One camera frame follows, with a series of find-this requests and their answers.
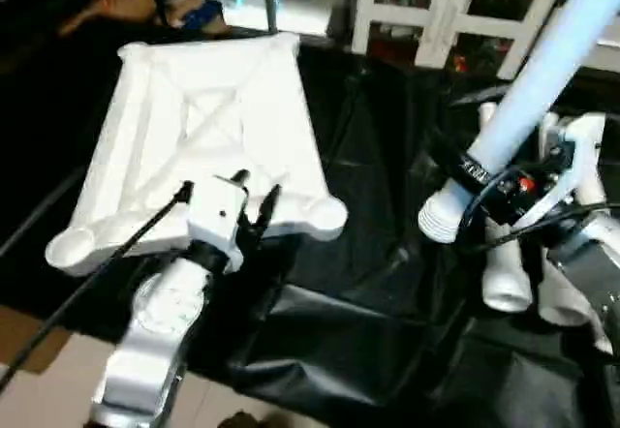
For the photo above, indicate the white plastic table top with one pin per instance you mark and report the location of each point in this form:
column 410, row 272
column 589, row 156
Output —
column 194, row 128

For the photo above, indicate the blue box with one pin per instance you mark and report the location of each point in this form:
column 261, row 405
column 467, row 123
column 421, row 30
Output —
column 203, row 14

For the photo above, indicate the black mat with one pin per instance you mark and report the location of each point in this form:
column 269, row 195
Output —
column 387, row 331

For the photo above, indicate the white glass door cabinet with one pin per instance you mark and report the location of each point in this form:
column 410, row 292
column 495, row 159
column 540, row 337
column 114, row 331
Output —
column 436, row 2

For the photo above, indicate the small brown cardboard box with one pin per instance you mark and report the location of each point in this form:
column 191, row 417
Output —
column 116, row 7

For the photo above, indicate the flat brown cardboard sheet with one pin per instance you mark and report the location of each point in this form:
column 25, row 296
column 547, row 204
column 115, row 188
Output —
column 34, row 341

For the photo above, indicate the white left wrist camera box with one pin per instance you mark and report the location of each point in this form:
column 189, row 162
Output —
column 218, row 215

